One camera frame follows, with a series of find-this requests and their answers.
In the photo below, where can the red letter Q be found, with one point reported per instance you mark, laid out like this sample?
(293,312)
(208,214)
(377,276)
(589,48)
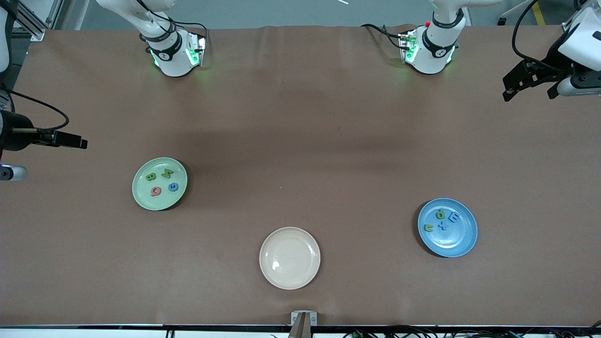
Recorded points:
(152,191)

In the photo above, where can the green letter p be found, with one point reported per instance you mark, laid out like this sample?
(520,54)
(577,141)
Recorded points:
(440,215)

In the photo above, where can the green letter W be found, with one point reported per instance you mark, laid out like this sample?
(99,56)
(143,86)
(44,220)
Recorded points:
(167,174)

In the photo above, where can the brown table cover sheet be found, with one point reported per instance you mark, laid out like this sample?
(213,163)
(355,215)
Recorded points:
(300,103)

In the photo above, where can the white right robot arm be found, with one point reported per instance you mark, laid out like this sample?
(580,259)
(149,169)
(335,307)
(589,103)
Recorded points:
(173,61)

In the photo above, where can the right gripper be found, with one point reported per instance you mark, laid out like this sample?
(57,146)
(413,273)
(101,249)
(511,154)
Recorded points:
(18,137)

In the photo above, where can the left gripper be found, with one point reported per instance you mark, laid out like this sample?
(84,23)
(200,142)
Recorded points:
(550,65)

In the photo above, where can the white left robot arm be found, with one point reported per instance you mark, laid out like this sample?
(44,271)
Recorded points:
(429,61)

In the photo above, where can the blue letter m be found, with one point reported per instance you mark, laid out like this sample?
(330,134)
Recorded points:
(454,217)

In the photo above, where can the beige plate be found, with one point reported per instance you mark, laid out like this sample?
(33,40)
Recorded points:
(289,258)

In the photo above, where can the grey metal clamp bracket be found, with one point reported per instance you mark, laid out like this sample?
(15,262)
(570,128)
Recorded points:
(295,318)

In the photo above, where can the brown post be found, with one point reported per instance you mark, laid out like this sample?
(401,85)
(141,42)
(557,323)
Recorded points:
(300,331)

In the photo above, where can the blue plate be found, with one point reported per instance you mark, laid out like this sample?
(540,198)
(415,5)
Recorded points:
(450,241)

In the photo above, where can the light green plate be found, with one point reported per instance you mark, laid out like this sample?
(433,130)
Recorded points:
(162,203)

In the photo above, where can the black table edge trim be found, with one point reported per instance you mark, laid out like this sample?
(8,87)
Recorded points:
(94,326)

